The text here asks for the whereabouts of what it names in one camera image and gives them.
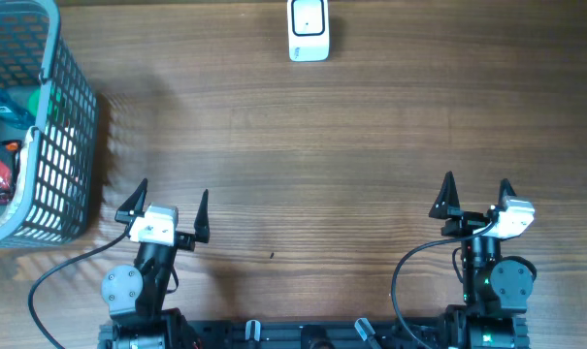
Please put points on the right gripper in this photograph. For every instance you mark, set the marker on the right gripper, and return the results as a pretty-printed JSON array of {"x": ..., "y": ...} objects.
[{"x": 447, "y": 206}]

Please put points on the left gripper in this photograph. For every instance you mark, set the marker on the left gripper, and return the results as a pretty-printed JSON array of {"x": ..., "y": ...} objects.
[{"x": 184, "y": 241}]

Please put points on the black red snack packet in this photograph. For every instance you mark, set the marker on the black red snack packet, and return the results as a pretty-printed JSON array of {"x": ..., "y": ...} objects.
[{"x": 9, "y": 169}]

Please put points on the green lid jar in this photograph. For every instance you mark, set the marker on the green lid jar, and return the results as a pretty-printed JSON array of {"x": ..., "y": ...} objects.
[{"x": 57, "y": 100}]

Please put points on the blue bottle with white cap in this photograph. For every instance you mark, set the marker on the blue bottle with white cap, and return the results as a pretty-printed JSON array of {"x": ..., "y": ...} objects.
[{"x": 13, "y": 113}]

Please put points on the beige PanTree snack pouch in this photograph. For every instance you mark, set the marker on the beige PanTree snack pouch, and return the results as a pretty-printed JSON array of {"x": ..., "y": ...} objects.
[{"x": 15, "y": 202}]

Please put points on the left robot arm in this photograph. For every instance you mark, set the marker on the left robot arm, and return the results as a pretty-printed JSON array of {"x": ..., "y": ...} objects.
[{"x": 135, "y": 293}]

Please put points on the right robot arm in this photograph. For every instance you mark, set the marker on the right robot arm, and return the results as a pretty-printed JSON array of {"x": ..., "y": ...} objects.
[{"x": 495, "y": 287}]

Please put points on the white barcode scanner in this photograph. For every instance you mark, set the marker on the white barcode scanner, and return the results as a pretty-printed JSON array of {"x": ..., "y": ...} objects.
[{"x": 308, "y": 29}]

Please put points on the grey plastic mesh basket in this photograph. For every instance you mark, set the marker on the grey plastic mesh basket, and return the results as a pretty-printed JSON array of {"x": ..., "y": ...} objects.
[{"x": 33, "y": 53}]

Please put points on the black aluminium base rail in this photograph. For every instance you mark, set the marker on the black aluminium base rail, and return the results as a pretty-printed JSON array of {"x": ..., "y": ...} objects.
[{"x": 363, "y": 333}]

